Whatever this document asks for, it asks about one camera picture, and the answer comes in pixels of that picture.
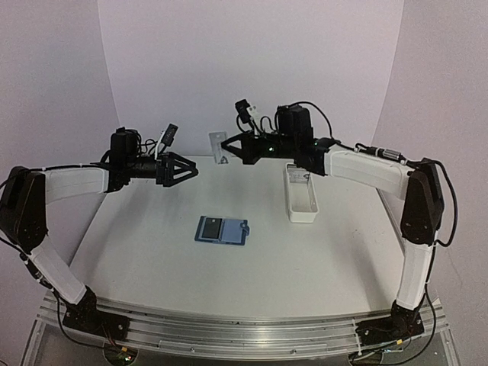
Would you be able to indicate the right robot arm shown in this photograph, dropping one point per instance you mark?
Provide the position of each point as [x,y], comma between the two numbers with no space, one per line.
[415,183]

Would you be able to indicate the blue card holder wallet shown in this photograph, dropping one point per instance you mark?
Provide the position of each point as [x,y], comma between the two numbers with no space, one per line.
[233,232]

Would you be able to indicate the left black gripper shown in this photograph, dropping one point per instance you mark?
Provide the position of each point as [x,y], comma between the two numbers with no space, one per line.
[162,171]

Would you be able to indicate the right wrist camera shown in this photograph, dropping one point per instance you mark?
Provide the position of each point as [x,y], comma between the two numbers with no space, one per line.
[247,113]

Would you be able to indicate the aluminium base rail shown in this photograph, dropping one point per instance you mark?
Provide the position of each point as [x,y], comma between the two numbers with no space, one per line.
[159,336]

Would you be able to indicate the white plastic tray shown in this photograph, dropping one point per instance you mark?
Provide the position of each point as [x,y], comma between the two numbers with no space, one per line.
[302,206]

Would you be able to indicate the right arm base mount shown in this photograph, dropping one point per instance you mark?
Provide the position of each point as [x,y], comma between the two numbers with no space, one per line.
[401,324]

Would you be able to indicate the black VIP card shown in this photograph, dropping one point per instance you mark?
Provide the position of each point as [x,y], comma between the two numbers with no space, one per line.
[211,228]

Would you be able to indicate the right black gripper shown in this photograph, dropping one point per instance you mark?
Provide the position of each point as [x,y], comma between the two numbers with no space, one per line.
[249,150]

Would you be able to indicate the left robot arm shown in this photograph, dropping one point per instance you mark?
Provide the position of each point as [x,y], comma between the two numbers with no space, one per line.
[27,192]

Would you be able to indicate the silver credit card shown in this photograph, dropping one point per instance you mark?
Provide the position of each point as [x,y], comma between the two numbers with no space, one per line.
[221,156]

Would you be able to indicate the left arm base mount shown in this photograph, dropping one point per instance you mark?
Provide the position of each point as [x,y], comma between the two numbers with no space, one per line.
[84,316]

